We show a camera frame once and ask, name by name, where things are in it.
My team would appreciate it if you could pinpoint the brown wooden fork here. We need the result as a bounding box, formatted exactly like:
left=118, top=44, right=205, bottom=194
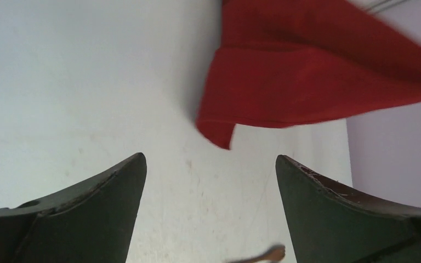
left=230, top=245, right=286, bottom=263

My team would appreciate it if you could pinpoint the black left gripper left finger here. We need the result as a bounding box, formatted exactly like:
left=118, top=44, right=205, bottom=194
left=0, top=153, right=147, bottom=262

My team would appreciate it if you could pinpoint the red cloth napkin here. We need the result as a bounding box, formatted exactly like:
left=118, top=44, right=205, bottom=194
left=196, top=0, right=421, bottom=149

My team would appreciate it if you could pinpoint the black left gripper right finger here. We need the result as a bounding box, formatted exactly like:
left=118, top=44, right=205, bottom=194
left=275, top=155, right=421, bottom=263

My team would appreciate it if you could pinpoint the right aluminium frame post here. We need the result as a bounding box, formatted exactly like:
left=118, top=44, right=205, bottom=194
left=363, top=0, right=408, bottom=14

